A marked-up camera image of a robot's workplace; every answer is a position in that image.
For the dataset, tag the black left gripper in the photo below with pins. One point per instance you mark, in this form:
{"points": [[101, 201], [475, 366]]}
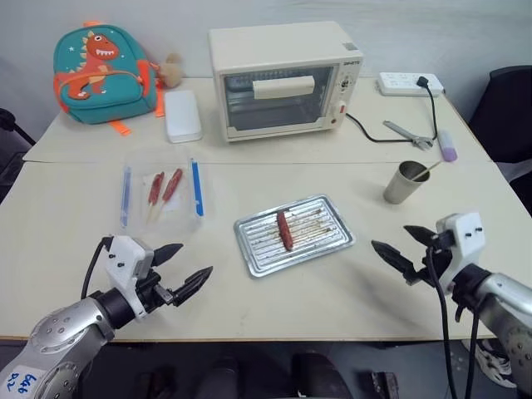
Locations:
{"points": [[150, 291]]}

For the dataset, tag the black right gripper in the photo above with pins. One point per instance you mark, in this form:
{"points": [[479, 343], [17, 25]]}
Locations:
{"points": [[438, 259]]}

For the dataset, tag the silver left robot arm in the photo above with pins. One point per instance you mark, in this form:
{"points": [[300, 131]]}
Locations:
{"points": [[62, 328]]}

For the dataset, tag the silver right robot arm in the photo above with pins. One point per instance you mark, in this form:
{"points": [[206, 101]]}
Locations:
{"points": [[511, 307]]}

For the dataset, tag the thin grey stirring stick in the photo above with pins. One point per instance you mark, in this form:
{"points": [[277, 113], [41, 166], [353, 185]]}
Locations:
{"points": [[432, 167]]}

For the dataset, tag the clear blue-clipped plastic container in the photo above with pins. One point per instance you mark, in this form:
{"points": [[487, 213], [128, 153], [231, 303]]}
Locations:
{"points": [[185, 218]]}

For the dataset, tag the metal cup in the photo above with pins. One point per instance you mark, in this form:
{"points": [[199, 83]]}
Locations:
{"points": [[399, 189]]}

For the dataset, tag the skewered red sausage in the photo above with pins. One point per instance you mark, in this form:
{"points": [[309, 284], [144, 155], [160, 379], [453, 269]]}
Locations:
{"points": [[171, 187], [157, 185]]}

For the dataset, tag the silver ribbed baking tray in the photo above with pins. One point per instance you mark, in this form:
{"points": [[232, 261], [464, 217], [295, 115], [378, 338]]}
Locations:
{"points": [[316, 245]]}

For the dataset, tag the purple and white tube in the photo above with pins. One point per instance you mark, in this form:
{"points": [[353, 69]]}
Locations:
{"points": [[449, 151]]}

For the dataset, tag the loose red sausage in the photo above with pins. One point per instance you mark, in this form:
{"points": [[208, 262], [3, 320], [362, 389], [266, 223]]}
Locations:
{"points": [[284, 230]]}

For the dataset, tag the silver adjustable wrench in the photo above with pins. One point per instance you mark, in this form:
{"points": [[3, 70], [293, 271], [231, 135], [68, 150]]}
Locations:
{"points": [[399, 129]]}

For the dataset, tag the white and black sneaker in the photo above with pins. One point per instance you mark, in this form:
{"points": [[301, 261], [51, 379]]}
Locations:
{"points": [[492, 365]]}

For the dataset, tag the white rectangular box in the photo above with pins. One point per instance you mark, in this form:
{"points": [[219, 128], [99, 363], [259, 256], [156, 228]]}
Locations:
{"points": [[183, 116]]}

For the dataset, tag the dark rounded shape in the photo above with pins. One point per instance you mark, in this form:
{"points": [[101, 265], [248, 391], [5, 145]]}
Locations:
{"points": [[320, 376]]}

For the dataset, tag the black office chair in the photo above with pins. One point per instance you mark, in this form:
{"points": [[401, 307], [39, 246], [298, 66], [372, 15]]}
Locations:
{"points": [[507, 124]]}

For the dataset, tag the white power strip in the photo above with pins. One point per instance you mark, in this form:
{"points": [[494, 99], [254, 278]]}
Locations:
{"points": [[395, 83]]}

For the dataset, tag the teal dinosaur backpack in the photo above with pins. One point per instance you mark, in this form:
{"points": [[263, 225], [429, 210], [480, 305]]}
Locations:
{"points": [[104, 95]]}

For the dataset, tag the brown plush toy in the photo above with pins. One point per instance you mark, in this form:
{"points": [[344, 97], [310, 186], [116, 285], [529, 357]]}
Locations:
{"points": [[171, 72]]}

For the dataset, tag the cream toaster oven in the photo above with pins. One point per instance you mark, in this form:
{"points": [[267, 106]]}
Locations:
{"points": [[270, 45]]}

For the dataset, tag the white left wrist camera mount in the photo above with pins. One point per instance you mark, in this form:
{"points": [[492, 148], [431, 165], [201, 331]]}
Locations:
{"points": [[124, 257]]}

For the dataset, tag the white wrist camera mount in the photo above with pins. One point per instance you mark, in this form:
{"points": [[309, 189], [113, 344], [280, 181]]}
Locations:
{"points": [[465, 237], [124, 257]]}

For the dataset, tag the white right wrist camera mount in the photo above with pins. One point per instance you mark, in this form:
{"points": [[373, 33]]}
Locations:
{"points": [[465, 237]]}

